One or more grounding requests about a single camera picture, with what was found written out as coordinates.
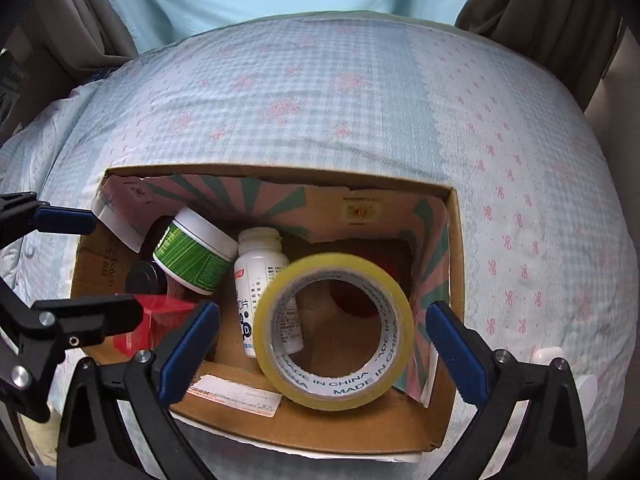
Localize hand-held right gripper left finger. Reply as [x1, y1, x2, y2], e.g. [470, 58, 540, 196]
[56, 300, 222, 480]

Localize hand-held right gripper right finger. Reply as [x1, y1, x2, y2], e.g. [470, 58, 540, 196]
[424, 300, 588, 480]

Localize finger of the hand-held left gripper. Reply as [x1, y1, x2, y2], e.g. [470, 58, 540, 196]
[0, 276, 145, 424]
[0, 191, 99, 252]

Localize red rectangular box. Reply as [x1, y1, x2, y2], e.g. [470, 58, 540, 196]
[112, 294, 202, 354]

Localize black lid jar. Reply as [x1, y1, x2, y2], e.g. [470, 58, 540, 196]
[125, 259, 174, 298]

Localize green label white jar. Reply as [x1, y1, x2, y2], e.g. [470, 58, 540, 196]
[151, 206, 239, 296]

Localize white pill bottle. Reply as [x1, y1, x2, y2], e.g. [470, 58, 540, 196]
[232, 227, 304, 359]

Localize yellow tape roll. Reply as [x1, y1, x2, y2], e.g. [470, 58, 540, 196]
[252, 253, 416, 412]

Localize cardboard box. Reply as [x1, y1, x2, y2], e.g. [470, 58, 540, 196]
[67, 162, 466, 463]

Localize pale blue pillow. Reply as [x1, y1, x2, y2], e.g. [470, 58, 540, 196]
[0, 92, 108, 261]

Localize white rounded case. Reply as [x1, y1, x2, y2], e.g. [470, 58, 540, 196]
[530, 346, 569, 367]

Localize white round jar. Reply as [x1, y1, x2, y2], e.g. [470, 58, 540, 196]
[575, 374, 600, 431]

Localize yellow floral cloth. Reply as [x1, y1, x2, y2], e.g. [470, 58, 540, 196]
[20, 412, 63, 472]

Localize brown curtain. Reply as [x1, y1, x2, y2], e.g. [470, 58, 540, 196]
[454, 0, 627, 111]
[10, 0, 139, 92]

